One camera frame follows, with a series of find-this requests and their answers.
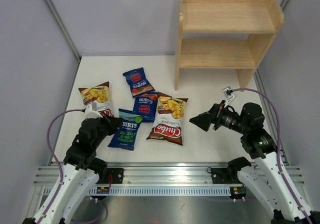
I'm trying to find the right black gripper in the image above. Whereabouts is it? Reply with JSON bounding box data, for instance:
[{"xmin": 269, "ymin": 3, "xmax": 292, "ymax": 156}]
[{"xmin": 190, "ymin": 100, "xmax": 249, "ymax": 134}]

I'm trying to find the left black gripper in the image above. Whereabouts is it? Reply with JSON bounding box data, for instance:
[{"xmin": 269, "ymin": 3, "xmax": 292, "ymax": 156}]
[{"xmin": 92, "ymin": 111, "xmax": 124, "ymax": 149}]

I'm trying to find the blue Burts sea salt bag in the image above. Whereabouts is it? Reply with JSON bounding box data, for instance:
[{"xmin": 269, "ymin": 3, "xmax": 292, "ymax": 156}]
[{"xmin": 108, "ymin": 109, "xmax": 143, "ymax": 151}]

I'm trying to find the blue burts chilli bag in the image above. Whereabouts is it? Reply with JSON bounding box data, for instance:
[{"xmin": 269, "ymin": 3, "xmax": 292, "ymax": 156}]
[
  {"xmin": 133, "ymin": 92, "xmax": 158, "ymax": 123},
  {"xmin": 122, "ymin": 67, "xmax": 155, "ymax": 98}
]

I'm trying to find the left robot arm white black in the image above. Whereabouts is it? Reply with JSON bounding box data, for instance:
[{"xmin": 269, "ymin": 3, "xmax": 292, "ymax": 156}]
[{"xmin": 23, "ymin": 116, "xmax": 123, "ymax": 224}]

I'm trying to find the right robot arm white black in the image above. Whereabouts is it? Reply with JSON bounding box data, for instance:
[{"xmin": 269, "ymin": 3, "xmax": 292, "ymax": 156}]
[{"xmin": 189, "ymin": 101, "xmax": 320, "ymax": 224}]

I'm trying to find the left Chuba cassava chips bag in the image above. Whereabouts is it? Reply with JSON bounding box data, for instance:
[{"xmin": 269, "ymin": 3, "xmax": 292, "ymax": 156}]
[{"xmin": 78, "ymin": 81, "xmax": 114, "ymax": 117}]

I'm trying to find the large Chuba cassava chips bag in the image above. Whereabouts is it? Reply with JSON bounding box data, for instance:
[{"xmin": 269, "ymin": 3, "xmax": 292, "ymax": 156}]
[{"xmin": 147, "ymin": 92, "xmax": 188, "ymax": 146}]

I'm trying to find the wooden two-tier shelf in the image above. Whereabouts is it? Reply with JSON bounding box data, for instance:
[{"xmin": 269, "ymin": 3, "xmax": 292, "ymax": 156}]
[{"xmin": 175, "ymin": 0, "xmax": 285, "ymax": 88}]

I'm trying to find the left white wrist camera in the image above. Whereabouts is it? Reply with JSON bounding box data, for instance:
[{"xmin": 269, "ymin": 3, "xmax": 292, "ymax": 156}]
[{"xmin": 84, "ymin": 102, "xmax": 103, "ymax": 119}]

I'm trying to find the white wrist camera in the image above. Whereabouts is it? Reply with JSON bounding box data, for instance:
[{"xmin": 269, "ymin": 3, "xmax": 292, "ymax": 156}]
[
  {"xmin": 84, "ymin": 102, "xmax": 103, "ymax": 119},
  {"xmin": 222, "ymin": 86, "xmax": 236, "ymax": 107}
]

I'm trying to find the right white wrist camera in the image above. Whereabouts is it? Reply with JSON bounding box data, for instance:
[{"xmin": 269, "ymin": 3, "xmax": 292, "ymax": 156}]
[{"xmin": 222, "ymin": 86, "xmax": 236, "ymax": 107}]

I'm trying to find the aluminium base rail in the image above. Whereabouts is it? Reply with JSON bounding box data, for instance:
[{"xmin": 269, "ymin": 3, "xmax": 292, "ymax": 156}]
[{"xmin": 33, "ymin": 162, "xmax": 306, "ymax": 197}]

